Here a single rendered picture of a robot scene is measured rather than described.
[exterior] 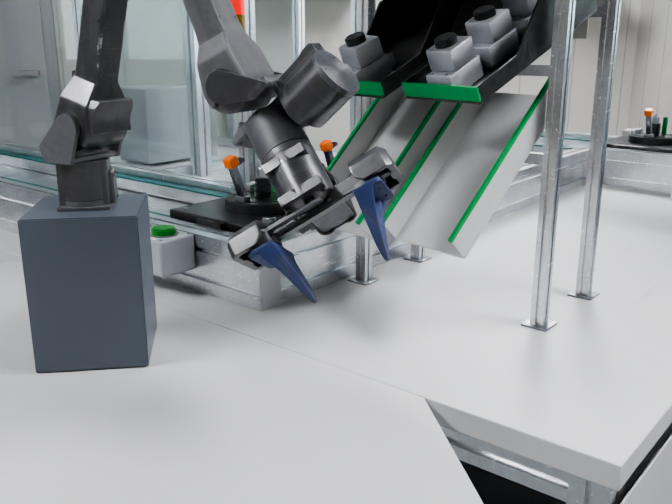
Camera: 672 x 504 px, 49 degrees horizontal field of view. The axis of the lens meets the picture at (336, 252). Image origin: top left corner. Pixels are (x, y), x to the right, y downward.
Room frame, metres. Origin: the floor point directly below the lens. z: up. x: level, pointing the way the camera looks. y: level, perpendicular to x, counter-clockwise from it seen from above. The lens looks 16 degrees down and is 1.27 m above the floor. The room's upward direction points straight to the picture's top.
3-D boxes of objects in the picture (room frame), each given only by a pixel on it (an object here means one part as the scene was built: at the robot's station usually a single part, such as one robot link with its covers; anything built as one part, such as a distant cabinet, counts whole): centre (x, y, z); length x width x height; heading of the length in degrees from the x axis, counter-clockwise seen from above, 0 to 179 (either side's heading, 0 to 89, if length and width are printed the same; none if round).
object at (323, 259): (1.70, -0.17, 0.91); 1.24 x 0.33 x 0.10; 141
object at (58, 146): (0.94, 0.32, 1.15); 0.09 x 0.07 x 0.06; 152
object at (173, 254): (1.21, 0.33, 0.93); 0.21 x 0.07 x 0.06; 51
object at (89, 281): (0.94, 0.32, 0.96); 0.14 x 0.14 x 0.20; 9
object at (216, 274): (1.38, 0.44, 0.91); 0.89 x 0.06 x 0.11; 51
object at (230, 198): (1.32, 0.13, 0.98); 0.14 x 0.14 x 0.02
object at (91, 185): (0.94, 0.32, 1.09); 0.07 x 0.07 x 0.06; 9
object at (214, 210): (1.32, 0.13, 0.96); 0.24 x 0.24 x 0.02; 51
